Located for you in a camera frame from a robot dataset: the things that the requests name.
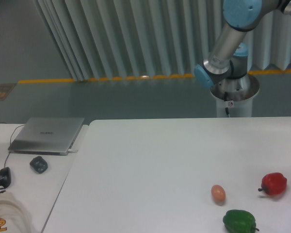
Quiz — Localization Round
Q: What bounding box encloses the green bell pepper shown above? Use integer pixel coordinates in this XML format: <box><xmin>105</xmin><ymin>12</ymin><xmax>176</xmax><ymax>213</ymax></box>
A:
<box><xmin>223</xmin><ymin>209</ymin><xmax>259</xmax><ymax>233</ymax></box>

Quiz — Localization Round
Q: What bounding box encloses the black laptop cable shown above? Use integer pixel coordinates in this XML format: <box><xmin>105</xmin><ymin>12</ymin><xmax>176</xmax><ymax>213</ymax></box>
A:
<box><xmin>0</xmin><ymin>122</ymin><xmax>26</xmax><ymax>144</ymax></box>

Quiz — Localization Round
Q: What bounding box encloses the black power adapter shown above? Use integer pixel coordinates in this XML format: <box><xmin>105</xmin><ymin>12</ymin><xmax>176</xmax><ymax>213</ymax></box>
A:
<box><xmin>30</xmin><ymin>156</ymin><xmax>48</xmax><ymax>174</ymax></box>

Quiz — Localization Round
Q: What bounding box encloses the silver closed laptop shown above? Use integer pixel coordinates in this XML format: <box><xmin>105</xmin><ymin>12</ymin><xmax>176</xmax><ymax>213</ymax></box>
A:
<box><xmin>8</xmin><ymin>117</ymin><xmax>84</xmax><ymax>155</ymax></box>

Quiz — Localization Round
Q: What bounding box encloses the black computer mouse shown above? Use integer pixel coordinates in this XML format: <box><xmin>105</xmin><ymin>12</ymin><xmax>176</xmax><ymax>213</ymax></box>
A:
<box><xmin>0</xmin><ymin>167</ymin><xmax>12</xmax><ymax>188</ymax></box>

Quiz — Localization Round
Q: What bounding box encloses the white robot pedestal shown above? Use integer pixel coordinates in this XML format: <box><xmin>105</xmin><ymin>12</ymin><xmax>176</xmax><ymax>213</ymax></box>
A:
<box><xmin>210</xmin><ymin>74</ymin><xmax>260</xmax><ymax>117</ymax></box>

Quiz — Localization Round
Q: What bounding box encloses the black pedestal cable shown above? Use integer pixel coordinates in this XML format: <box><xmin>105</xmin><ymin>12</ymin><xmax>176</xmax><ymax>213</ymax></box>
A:
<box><xmin>224</xmin><ymin>91</ymin><xmax>231</xmax><ymax>118</ymax></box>

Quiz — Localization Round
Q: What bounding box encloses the red bell pepper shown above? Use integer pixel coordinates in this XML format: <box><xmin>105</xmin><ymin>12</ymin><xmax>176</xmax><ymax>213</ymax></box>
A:
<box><xmin>258</xmin><ymin>172</ymin><xmax>287</xmax><ymax>196</ymax></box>

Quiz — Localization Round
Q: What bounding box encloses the brown egg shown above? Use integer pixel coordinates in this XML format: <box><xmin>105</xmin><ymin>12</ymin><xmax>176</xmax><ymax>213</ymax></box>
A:
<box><xmin>211</xmin><ymin>184</ymin><xmax>226</xmax><ymax>202</ymax></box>

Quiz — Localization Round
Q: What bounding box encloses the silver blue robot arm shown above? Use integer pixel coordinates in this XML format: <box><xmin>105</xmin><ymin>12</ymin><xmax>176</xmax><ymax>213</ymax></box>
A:
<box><xmin>194</xmin><ymin>0</ymin><xmax>291</xmax><ymax>88</ymax></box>

